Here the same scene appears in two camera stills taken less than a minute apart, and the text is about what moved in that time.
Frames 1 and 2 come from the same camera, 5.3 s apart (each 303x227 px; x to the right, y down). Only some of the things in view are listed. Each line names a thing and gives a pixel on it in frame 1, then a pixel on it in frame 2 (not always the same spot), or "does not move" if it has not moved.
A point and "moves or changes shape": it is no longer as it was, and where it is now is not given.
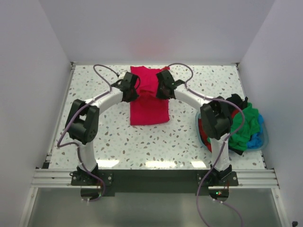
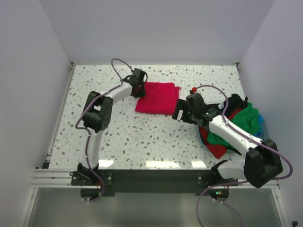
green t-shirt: (251, 129) does not move
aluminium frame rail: (61, 178) does not move
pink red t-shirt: (147, 108) moves or changes shape
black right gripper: (159, 95) -> (181, 105)
